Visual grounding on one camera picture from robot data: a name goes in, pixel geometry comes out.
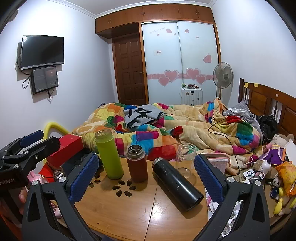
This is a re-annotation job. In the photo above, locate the standing fan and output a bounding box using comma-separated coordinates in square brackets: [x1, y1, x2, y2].
[213, 62, 234, 100]

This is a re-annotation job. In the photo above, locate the white squeeze bottle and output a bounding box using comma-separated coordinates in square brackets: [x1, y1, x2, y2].
[260, 160, 272, 175]

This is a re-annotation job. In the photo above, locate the wardrobe with heart stickers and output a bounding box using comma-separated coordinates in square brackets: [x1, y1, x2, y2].
[95, 3, 222, 106]

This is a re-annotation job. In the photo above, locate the clear glass cup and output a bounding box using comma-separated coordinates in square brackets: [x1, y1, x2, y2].
[175, 143, 197, 179]

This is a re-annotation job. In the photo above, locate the black cloth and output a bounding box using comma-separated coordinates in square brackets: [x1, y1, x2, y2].
[258, 115, 279, 142]

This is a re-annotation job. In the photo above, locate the white power strip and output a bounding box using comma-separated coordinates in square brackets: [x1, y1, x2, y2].
[240, 169, 264, 183]

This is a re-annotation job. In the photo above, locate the grey and black garment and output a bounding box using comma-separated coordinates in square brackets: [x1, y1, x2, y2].
[124, 104, 167, 128]

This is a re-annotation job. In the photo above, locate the white suitcase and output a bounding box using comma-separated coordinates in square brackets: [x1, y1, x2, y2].
[180, 87, 203, 106]

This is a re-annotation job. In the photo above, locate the small wall monitor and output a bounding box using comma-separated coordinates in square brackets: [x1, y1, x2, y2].
[31, 66, 59, 95]

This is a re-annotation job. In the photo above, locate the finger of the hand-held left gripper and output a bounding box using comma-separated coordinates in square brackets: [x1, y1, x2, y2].
[2, 137, 61, 166]
[0, 130, 44, 156]

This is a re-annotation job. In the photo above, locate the person's left hand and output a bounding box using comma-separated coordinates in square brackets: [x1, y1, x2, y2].
[17, 187, 29, 215]

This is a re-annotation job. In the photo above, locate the wooden bed headboard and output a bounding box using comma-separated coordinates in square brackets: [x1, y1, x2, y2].
[238, 78, 296, 139]

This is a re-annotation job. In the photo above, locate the purple dress doll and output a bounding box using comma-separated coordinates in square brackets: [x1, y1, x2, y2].
[259, 144, 287, 165]

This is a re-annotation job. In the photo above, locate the red cloth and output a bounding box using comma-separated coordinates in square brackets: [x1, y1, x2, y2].
[38, 162, 60, 183]

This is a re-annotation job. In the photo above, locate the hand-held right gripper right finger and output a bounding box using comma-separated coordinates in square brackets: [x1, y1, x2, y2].
[194, 154, 271, 241]

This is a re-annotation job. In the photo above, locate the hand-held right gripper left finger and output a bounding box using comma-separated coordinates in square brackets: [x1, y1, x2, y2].
[22, 152, 102, 241]

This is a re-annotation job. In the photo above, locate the brown thermos cup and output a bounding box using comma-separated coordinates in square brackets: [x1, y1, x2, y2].
[126, 145, 148, 183]

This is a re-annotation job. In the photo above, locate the orange snack bag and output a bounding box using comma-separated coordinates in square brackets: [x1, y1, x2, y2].
[275, 161, 296, 197]

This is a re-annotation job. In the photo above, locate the green cup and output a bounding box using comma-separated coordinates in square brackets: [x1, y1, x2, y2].
[95, 129, 125, 180]

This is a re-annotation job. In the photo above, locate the grey striped pillow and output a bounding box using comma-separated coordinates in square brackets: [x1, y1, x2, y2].
[223, 100, 262, 139]

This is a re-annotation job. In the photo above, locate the yellow plush toy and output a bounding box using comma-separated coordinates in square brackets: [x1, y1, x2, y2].
[274, 185, 296, 216]

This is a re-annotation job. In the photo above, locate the wall-mounted television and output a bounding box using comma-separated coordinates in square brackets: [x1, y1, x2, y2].
[20, 35, 65, 70]

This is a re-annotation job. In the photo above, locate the pink case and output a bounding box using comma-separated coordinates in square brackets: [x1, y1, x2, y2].
[203, 153, 230, 174]

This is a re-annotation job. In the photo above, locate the yellow tube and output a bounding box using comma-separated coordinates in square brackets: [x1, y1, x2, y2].
[43, 122, 70, 139]

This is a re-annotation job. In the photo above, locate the brown wooden door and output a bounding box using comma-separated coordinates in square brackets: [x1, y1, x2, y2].
[112, 35, 148, 106]

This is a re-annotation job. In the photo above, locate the black thermos cup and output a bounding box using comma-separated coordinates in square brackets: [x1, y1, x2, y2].
[152, 157, 205, 211]

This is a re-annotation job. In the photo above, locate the black cable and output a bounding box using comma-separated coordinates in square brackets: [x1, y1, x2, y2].
[208, 113, 241, 169]

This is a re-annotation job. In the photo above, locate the colourful patchwork blanket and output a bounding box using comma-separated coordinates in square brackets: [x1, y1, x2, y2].
[73, 97, 264, 160]

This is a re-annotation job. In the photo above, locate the red box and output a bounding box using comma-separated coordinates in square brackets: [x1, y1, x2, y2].
[46, 134, 84, 168]

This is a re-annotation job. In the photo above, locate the beige plush toy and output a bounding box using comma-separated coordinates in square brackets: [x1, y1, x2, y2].
[270, 134, 294, 149]

